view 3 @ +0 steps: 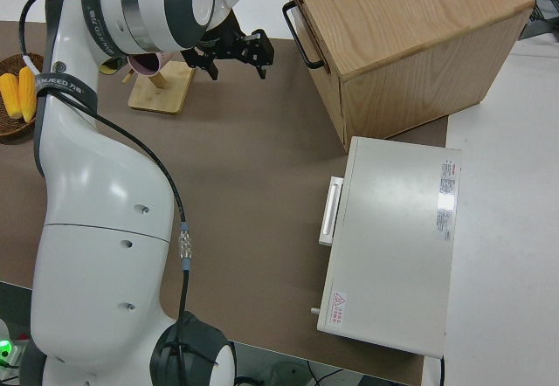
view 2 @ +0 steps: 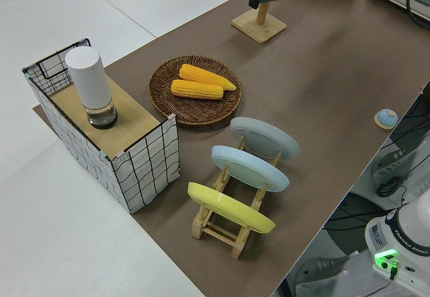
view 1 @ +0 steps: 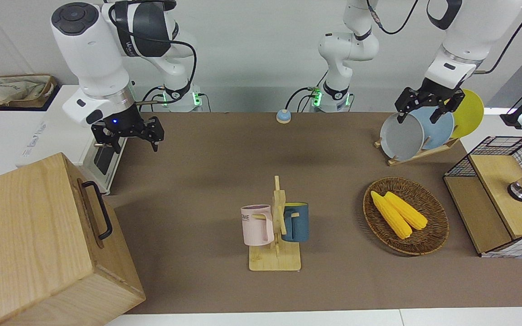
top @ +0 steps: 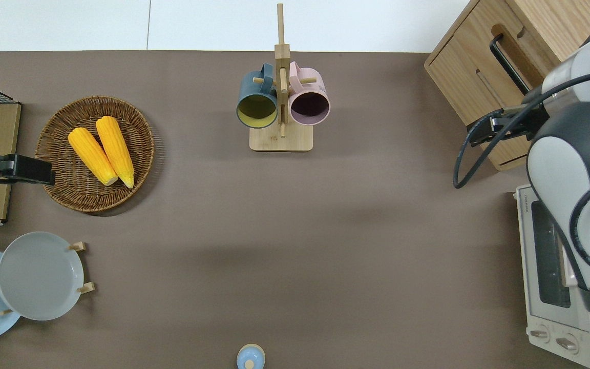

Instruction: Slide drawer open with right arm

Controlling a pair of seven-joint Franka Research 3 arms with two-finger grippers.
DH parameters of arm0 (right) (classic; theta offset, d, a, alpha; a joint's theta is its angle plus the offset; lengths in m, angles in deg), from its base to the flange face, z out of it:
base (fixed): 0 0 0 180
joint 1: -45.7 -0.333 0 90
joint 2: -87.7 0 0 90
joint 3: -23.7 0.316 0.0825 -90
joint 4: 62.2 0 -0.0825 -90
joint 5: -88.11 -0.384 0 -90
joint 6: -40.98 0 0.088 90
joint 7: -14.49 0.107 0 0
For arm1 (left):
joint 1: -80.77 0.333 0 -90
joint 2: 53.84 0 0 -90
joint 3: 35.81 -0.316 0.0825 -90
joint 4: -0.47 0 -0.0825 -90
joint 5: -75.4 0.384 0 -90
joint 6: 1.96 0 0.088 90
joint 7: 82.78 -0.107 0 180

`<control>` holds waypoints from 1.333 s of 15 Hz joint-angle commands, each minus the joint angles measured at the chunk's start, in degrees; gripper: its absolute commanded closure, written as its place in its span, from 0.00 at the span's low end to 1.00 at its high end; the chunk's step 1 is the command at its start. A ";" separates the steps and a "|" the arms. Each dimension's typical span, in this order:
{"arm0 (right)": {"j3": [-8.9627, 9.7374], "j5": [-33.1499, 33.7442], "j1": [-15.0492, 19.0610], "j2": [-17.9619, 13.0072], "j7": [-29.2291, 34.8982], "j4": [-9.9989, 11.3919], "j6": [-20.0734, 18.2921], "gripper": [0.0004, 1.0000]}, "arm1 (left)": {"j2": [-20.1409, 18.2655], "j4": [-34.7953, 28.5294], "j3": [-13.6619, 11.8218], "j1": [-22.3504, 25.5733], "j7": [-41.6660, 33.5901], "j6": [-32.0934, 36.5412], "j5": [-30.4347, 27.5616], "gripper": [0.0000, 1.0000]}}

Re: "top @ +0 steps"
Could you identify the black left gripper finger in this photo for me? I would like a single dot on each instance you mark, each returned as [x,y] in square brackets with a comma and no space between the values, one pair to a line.
[36,170]

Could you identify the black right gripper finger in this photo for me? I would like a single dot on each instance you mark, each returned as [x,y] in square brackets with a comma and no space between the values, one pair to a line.
[485,130]

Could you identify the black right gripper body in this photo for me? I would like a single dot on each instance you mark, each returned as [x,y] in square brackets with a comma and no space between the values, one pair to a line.
[528,123]

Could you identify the brown wicker basket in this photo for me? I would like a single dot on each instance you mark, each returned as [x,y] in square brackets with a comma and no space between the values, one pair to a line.
[62,177]

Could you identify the light wooden cabinet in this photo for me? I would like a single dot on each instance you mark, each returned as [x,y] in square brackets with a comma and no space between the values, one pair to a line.
[459,82]

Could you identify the yellow corn cob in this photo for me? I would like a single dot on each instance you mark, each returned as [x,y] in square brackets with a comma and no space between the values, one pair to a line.
[91,155]
[116,150]

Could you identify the grey plate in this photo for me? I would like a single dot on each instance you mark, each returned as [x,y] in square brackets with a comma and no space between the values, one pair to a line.
[39,277]

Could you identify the wooden plate rack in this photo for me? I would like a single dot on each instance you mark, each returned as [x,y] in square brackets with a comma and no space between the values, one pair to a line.
[86,287]

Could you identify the white toaster oven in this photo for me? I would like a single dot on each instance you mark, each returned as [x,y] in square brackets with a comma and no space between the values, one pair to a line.
[535,287]

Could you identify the pink mug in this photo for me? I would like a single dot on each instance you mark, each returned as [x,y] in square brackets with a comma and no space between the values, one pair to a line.
[311,84]

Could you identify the wooden mug tree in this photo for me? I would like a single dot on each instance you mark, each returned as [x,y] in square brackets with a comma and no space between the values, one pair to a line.
[280,138]

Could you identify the dark teal mug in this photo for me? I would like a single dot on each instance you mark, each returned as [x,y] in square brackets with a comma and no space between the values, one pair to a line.
[251,89]

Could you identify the small blue lidded jar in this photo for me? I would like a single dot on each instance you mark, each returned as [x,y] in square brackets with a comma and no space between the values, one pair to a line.
[250,356]

